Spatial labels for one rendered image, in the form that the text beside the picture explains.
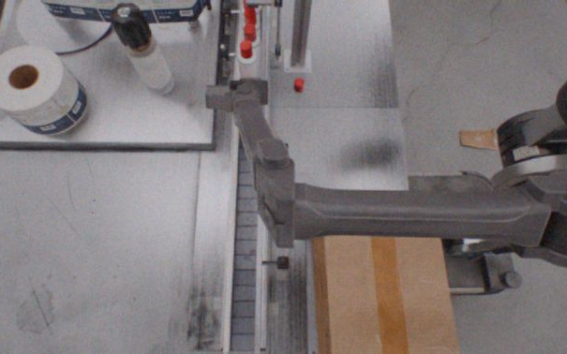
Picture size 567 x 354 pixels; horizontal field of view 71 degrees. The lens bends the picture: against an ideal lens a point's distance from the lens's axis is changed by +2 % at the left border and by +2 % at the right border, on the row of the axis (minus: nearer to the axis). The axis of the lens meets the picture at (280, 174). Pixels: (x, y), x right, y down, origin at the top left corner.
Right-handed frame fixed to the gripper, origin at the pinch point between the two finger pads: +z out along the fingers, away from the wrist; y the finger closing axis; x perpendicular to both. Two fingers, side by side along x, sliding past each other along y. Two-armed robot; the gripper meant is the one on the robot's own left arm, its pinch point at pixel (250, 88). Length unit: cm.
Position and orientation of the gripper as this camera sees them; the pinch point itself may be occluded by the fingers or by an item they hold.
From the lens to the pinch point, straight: 116.9
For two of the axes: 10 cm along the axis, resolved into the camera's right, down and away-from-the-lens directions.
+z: -0.1, -3.2, 9.5
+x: -0.1, 9.5, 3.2
